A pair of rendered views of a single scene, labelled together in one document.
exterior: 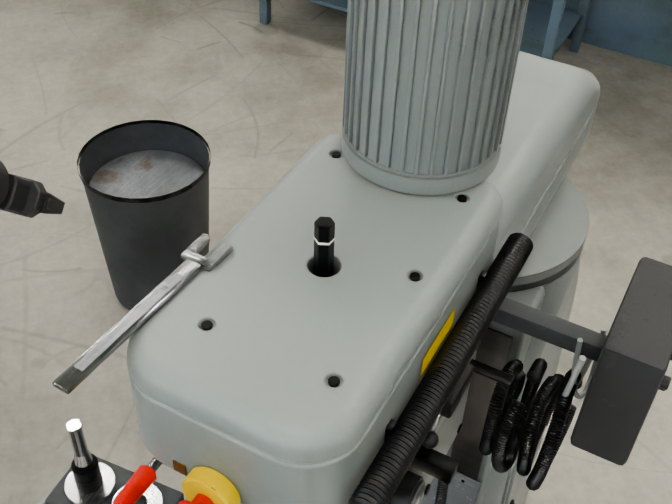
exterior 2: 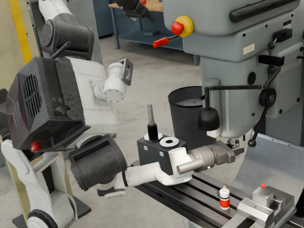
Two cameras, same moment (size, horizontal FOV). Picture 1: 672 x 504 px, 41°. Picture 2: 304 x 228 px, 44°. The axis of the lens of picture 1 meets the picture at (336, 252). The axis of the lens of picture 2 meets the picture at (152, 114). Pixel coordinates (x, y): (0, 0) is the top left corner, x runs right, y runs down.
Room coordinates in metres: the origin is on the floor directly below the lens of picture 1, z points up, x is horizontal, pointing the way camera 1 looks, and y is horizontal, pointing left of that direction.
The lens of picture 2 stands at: (-0.59, -0.21, 2.02)
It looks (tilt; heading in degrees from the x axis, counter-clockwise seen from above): 25 degrees down; 23
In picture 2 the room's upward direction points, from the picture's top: 7 degrees counter-clockwise
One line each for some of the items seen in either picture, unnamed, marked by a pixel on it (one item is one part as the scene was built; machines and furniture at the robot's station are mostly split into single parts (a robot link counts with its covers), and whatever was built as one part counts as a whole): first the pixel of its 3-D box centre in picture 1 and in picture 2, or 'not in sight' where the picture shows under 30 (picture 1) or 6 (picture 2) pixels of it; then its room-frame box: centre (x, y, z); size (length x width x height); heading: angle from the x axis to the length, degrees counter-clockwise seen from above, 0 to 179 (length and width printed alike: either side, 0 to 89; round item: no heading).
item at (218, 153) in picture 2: not in sight; (212, 155); (0.64, 0.08, 1.23); 0.13 x 0.12 x 0.10; 43
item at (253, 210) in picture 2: not in sight; (254, 211); (0.59, -0.08, 1.03); 0.12 x 0.06 x 0.04; 65
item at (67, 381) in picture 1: (145, 308); not in sight; (0.62, 0.19, 1.89); 0.24 x 0.04 x 0.01; 151
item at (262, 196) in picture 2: not in sight; (263, 198); (0.64, -0.11, 1.05); 0.06 x 0.05 x 0.06; 65
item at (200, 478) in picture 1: (211, 493); (183, 26); (0.49, 0.12, 1.76); 0.06 x 0.02 x 0.06; 63
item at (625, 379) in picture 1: (636, 362); not in sight; (0.82, -0.42, 1.62); 0.20 x 0.09 x 0.21; 153
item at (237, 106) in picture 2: not in sight; (233, 91); (0.70, 0.01, 1.47); 0.21 x 0.19 x 0.32; 63
